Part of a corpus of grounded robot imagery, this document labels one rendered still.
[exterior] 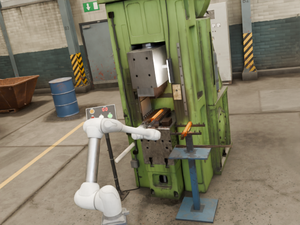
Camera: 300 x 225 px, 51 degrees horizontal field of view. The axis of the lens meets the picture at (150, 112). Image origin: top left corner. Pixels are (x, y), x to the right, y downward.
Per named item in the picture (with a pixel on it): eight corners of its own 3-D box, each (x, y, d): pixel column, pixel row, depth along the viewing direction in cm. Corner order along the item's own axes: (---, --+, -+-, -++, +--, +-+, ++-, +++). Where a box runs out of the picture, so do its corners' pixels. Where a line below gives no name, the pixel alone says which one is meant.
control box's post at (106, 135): (120, 196, 396) (103, 116, 363) (117, 196, 397) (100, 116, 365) (121, 194, 399) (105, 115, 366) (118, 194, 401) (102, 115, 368)
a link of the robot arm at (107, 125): (122, 119, 275) (109, 119, 279) (113, 115, 258) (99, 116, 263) (122, 134, 272) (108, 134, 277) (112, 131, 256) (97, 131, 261)
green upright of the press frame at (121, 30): (154, 188, 401) (122, 0, 331) (136, 187, 412) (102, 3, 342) (166, 171, 439) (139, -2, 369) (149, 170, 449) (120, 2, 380)
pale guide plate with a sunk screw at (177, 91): (181, 99, 342) (179, 84, 337) (173, 99, 346) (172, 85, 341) (182, 99, 344) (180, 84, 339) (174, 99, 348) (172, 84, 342)
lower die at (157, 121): (159, 126, 351) (158, 119, 348) (143, 126, 359) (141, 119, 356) (171, 114, 387) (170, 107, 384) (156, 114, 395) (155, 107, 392)
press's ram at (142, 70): (164, 87, 331) (159, 49, 319) (132, 89, 347) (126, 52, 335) (177, 77, 368) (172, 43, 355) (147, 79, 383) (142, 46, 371)
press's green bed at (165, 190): (179, 201, 367) (174, 165, 353) (150, 197, 383) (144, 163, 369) (192, 176, 415) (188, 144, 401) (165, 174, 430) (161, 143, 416)
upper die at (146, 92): (154, 96, 340) (153, 87, 337) (138, 97, 348) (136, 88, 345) (167, 85, 376) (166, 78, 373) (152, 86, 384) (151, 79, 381)
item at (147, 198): (178, 210, 349) (178, 210, 349) (132, 205, 373) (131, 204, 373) (188, 191, 383) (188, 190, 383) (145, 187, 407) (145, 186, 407)
